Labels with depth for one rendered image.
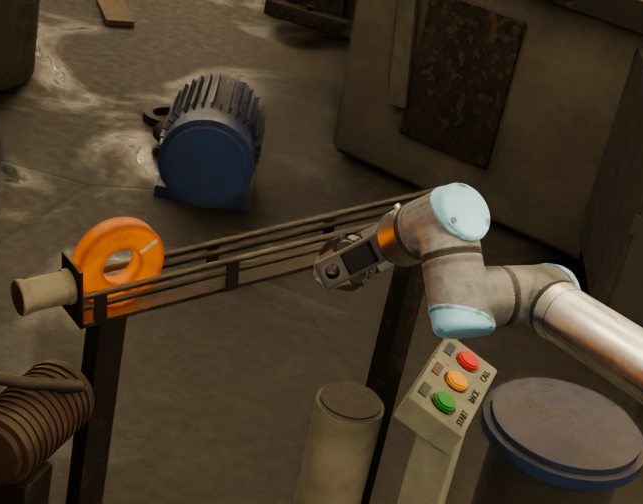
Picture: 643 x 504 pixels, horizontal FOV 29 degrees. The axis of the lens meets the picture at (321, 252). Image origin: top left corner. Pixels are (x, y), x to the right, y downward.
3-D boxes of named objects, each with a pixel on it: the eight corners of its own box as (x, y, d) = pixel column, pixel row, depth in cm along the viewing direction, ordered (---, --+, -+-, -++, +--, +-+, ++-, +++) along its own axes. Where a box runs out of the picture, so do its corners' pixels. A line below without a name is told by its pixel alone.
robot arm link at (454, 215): (451, 242, 177) (440, 175, 179) (397, 265, 187) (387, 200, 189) (500, 243, 182) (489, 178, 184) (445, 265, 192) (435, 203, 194)
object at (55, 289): (10, 304, 202) (9, 273, 199) (63, 292, 206) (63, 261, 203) (25, 324, 198) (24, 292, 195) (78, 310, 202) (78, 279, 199)
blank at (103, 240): (97, 314, 211) (106, 324, 209) (52, 257, 200) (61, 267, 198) (170, 257, 214) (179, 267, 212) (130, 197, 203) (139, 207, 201)
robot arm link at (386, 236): (411, 269, 188) (381, 211, 188) (391, 277, 192) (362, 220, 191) (448, 247, 193) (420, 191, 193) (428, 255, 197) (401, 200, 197)
